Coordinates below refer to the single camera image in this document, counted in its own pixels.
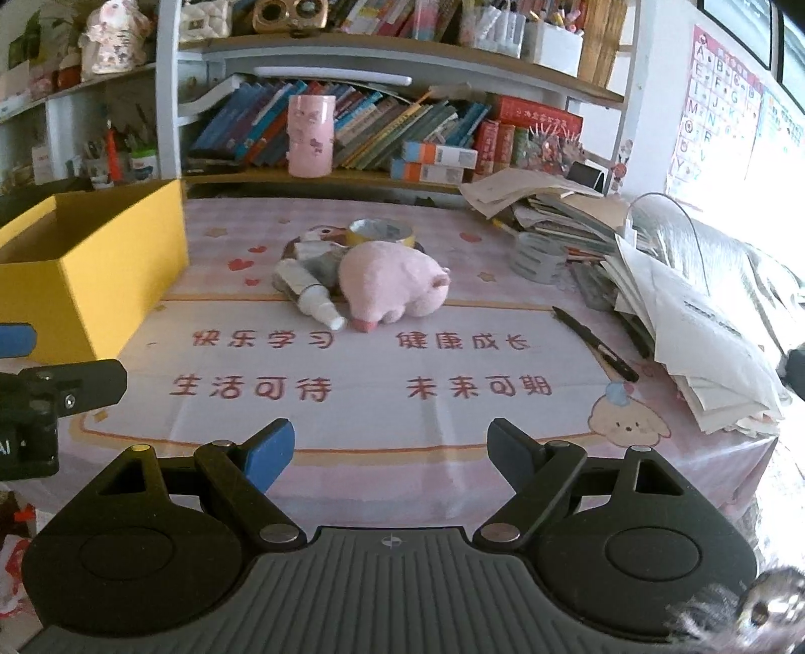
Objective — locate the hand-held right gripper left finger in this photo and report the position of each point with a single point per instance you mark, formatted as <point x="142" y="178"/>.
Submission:
<point x="271" y="449"/>

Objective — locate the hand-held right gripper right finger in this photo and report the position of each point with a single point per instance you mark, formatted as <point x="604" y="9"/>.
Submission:
<point x="510" y="451"/>

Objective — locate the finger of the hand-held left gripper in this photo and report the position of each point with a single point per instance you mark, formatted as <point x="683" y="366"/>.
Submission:
<point x="82" y="380"/>
<point x="16" y="339"/>

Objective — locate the yellow cardboard box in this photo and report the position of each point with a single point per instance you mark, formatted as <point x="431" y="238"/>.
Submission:
<point x="94" y="295"/>

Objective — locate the white spray bottle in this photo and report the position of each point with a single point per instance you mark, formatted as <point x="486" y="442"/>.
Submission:
<point x="308" y="295"/>

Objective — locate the pink plush pig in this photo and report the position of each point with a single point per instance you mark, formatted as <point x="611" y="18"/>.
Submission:
<point x="383" y="276"/>

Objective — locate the yellow tape roll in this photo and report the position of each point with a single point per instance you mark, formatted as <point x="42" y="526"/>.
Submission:
<point x="402" y="238"/>

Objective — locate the pink printed desktop mat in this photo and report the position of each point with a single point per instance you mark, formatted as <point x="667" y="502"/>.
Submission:
<point x="377" y="415"/>

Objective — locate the black pen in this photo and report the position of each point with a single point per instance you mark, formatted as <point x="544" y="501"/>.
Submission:
<point x="597" y="346"/>

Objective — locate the clear tape roll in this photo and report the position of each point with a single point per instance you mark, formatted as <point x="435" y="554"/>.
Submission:
<point x="538" y="258"/>

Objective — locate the cup of pens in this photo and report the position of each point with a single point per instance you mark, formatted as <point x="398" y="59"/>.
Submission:
<point x="104" y="160"/>

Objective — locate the pile of white papers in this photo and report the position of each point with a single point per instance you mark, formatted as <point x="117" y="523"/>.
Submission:
<point x="698" y="327"/>

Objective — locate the yellow pencil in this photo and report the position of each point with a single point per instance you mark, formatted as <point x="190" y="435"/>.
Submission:
<point x="505" y="226"/>

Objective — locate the black stapler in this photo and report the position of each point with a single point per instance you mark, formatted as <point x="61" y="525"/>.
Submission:
<point x="211" y="166"/>

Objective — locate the black phone stand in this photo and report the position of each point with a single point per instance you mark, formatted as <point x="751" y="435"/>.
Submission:
<point x="588" y="176"/>

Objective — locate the orange blue white box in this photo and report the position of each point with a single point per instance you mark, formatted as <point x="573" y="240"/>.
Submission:
<point x="440" y="154"/>
<point x="427" y="173"/>

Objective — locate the grey quilted cover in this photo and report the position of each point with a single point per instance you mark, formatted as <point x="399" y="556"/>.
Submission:
<point x="748" y="264"/>

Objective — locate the red standing books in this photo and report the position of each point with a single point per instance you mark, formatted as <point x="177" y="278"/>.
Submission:
<point x="500" y="148"/>

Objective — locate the cartoon sticker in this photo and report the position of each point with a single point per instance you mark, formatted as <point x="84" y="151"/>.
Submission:
<point x="621" y="166"/>

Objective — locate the colourful spiky card holder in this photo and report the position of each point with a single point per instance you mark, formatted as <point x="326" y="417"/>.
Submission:
<point x="556" y="148"/>

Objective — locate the pink patterned cylinder holder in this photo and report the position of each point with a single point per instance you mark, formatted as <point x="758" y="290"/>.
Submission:
<point x="311" y="138"/>

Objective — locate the pink plush backpack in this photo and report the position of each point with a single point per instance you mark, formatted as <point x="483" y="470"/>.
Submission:
<point x="116" y="34"/>

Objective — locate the red boxed book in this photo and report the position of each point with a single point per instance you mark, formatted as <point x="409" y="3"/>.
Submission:
<point x="534" y="116"/>

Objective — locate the row of leaning books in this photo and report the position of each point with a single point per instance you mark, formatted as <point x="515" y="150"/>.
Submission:
<point x="377" y="129"/>

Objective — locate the white quilted handbag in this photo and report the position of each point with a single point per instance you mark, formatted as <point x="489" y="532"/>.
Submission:
<point x="217" y="16"/>

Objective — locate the white bookshelf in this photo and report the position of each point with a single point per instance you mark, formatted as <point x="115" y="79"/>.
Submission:
<point x="402" y="60"/>

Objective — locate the white pen box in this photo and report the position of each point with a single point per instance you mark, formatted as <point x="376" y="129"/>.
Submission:
<point x="553" y="47"/>

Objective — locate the woven bamboo roll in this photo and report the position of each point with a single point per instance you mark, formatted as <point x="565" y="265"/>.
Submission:
<point x="607" y="44"/>

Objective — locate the gold retro radio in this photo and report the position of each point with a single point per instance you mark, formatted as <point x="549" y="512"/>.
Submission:
<point x="289" y="14"/>

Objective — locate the clear box of markers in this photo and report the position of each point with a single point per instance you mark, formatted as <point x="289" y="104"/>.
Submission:
<point x="500" y="28"/>

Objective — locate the row of upright books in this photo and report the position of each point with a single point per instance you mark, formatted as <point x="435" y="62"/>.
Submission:
<point x="390" y="16"/>

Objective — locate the alphabet wall poster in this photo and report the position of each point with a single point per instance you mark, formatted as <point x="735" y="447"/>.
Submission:
<point x="710" y="113"/>

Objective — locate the pale wall chart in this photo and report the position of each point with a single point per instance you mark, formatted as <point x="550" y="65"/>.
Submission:
<point x="780" y="144"/>

